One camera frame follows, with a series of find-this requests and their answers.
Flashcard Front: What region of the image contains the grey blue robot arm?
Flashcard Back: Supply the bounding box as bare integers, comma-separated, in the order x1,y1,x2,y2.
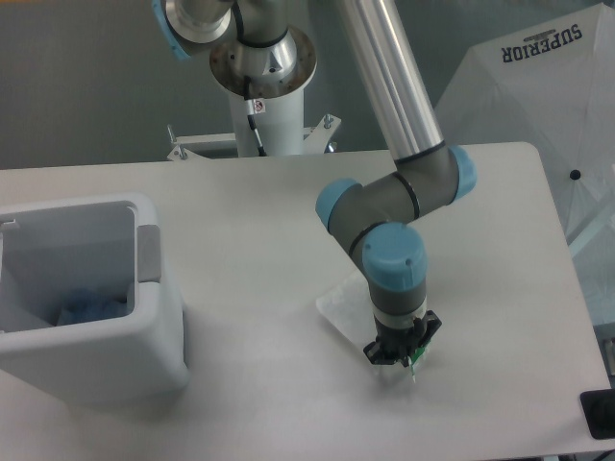
152,1,477,366

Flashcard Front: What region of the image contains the white green plastic wrapper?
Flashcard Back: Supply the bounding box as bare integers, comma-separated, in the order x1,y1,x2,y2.
316,270,431,384

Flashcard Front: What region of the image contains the crushed clear plastic bottle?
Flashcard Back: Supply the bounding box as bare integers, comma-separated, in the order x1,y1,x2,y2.
56,296,128,327

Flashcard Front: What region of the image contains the black device at table edge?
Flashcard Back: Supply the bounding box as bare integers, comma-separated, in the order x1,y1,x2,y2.
579,389,614,440

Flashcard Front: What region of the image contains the white Superior umbrella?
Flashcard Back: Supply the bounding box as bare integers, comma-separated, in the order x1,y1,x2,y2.
431,3,615,270

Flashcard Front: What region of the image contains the white plastic trash can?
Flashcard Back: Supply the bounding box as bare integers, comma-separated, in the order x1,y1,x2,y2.
1,193,189,404

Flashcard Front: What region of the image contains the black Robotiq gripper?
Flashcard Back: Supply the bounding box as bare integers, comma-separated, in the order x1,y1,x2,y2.
363,310,441,368

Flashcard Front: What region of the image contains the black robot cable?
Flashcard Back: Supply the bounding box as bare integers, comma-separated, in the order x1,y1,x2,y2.
242,75,268,158

